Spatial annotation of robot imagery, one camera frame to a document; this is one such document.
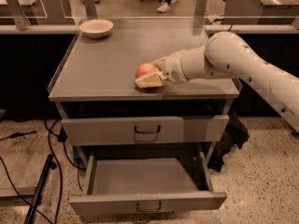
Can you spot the clear acrylic barrier panel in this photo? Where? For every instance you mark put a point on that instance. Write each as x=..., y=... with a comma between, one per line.
x=137, y=8

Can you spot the grey open middle drawer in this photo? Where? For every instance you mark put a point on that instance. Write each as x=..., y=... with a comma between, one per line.
x=127, y=185

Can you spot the grey top drawer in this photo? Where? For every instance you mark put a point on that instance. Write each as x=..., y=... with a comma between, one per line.
x=144, y=130

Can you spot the black bar on floor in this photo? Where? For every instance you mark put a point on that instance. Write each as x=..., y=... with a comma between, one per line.
x=39, y=189

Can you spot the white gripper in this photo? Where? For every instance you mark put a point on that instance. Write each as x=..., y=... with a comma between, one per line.
x=171, y=66

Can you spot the grey background cabinet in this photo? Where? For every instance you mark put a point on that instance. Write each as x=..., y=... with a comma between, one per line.
x=39, y=12
x=260, y=11

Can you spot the red apple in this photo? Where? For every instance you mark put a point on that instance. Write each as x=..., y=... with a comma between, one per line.
x=144, y=68

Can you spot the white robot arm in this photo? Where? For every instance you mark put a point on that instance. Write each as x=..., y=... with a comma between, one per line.
x=227, y=54

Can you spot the grey background cabinet right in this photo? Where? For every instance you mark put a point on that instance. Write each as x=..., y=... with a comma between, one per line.
x=260, y=11

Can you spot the grey background cabinet left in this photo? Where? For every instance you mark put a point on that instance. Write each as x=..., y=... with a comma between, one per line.
x=39, y=12

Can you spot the cream ceramic bowl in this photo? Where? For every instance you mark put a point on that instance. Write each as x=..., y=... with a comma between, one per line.
x=97, y=28

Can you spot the black cloth on floor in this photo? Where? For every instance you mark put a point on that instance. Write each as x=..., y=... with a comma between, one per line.
x=235, y=134

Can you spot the grey metal drawer cabinet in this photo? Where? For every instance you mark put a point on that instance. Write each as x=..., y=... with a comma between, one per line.
x=97, y=79

